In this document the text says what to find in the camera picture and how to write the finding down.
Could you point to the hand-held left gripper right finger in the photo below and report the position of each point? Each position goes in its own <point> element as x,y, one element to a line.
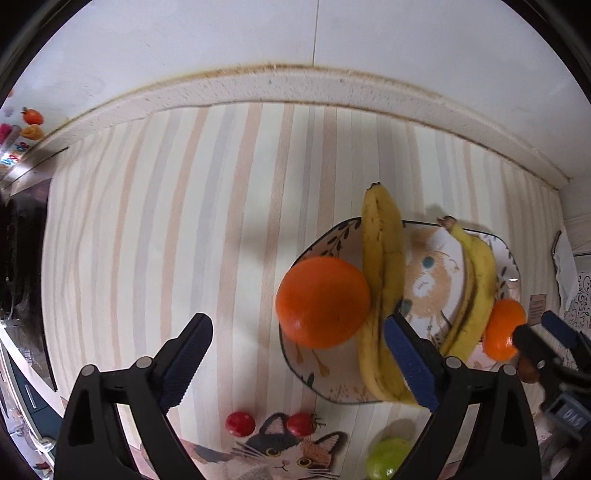
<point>410,365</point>

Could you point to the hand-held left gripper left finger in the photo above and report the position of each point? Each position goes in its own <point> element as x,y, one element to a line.
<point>183,365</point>

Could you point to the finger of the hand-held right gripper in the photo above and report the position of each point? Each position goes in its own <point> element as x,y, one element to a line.
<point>561,328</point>
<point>535,347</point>

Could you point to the small orange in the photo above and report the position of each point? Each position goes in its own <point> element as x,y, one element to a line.
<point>501,327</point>

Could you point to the cat print plate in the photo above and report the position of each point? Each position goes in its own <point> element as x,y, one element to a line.
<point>429,286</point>

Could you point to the small brown card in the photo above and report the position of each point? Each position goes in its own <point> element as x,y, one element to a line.
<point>538,306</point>

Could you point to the white cloth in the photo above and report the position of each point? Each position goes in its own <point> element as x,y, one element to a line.
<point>568,272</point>

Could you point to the round red cherry tomato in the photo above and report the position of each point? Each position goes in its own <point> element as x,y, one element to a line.
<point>240,423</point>

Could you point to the short curved yellow banana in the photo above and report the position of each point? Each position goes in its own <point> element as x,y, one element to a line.
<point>481,277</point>

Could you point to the green grape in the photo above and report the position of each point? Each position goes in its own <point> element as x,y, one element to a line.
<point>385,459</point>

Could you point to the large orange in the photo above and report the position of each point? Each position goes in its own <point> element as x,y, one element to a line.
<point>323,302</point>

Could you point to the red cherry tomato with stem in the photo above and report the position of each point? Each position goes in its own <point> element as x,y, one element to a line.
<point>301,424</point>

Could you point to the long yellow banana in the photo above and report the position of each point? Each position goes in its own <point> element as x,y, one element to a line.
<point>383,240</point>

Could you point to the striped cat print table mat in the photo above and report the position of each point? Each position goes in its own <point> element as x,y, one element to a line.
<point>184,221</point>

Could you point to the black stove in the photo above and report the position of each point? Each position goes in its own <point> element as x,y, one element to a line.
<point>25,277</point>

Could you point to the colourful letter magnet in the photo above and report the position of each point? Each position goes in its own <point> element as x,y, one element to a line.
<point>13,154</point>

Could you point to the yellow fruit magnet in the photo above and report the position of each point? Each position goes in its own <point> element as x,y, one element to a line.
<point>32,132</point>

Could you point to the pink magnet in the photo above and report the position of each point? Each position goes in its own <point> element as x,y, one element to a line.
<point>9,132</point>

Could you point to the orange fruit magnet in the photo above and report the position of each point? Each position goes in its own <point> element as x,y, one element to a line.
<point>33,116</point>

